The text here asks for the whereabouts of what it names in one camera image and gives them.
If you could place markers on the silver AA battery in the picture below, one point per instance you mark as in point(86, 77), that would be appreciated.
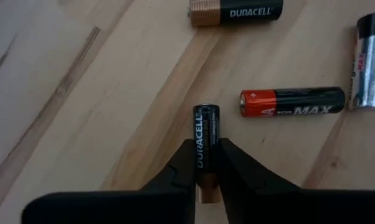
point(369, 62)

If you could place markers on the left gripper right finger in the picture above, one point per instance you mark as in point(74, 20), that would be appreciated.
point(268, 205)

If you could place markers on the red black AA battery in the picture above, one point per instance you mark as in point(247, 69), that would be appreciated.
point(293, 101)

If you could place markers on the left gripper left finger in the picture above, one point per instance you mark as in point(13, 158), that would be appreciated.
point(162, 205)

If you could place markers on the black copper Duracell battery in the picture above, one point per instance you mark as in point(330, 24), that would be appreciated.
point(237, 12)
point(206, 124)

